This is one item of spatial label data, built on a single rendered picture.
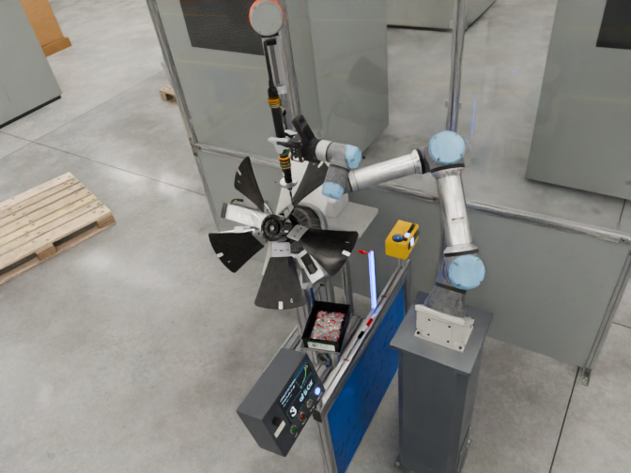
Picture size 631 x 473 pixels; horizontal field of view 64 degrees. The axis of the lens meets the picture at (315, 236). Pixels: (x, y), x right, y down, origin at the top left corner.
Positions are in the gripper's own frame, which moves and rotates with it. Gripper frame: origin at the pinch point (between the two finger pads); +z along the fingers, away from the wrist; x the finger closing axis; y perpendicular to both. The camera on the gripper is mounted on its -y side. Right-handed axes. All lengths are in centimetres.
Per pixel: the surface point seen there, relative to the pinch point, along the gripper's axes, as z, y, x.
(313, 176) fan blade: -4.1, 27.0, 15.3
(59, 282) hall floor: 231, 166, -14
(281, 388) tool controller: -44, 41, -70
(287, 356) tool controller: -39, 42, -58
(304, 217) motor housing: 0.9, 47.8, 11.9
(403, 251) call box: -42, 62, 24
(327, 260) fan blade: -22, 51, -6
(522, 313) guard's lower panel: -90, 131, 76
